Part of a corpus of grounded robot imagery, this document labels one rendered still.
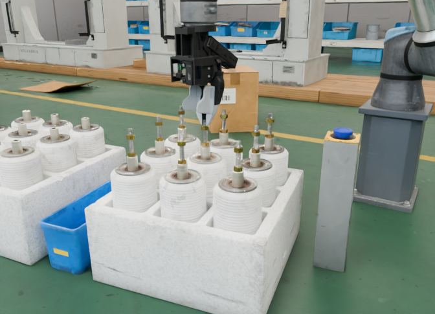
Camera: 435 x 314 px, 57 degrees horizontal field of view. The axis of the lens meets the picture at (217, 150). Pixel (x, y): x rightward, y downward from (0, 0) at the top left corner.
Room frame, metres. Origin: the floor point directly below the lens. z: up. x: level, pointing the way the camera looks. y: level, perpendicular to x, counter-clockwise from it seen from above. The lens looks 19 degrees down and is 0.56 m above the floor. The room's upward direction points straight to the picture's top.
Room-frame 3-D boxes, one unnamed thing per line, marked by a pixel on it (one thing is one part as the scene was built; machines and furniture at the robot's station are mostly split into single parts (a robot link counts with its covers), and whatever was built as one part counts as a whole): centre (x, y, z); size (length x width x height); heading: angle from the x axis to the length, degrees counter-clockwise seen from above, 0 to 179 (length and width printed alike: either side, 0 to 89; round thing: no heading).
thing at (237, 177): (0.71, -0.04, 0.26); 0.02 x 0.02 x 0.03
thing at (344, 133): (0.83, -0.27, 0.32); 0.04 x 0.04 x 0.02
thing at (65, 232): (0.92, 0.30, 0.06); 0.30 x 0.11 x 0.12; 157
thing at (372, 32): (5.27, -1.97, 0.35); 0.16 x 0.15 x 0.19; 59
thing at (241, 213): (0.71, -0.04, 0.16); 0.10 x 0.10 x 0.18
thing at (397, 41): (1.19, -0.55, 0.47); 0.13 x 0.12 x 0.14; 19
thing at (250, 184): (0.71, -0.04, 0.25); 0.08 x 0.08 x 0.01
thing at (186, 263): (0.86, 0.03, 0.09); 0.39 x 0.39 x 0.18; 68
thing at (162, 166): (0.91, 0.14, 0.16); 0.10 x 0.10 x 0.18
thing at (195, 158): (0.86, 0.03, 0.25); 0.08 x 0.08 x 0.01
